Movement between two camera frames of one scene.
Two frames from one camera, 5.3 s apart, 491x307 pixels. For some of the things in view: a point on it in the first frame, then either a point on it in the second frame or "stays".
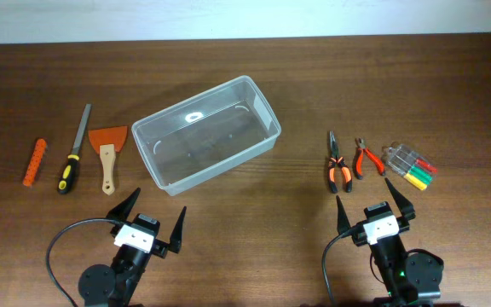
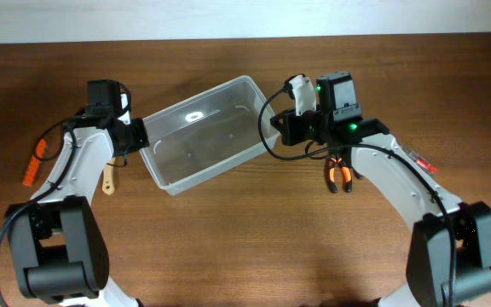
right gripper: (404, 207) -> (290, 127)
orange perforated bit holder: (39, 151) stays
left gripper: (160, 248) -> (141, 136)
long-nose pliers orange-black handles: (333, 159) stays
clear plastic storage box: (195, 138) stays
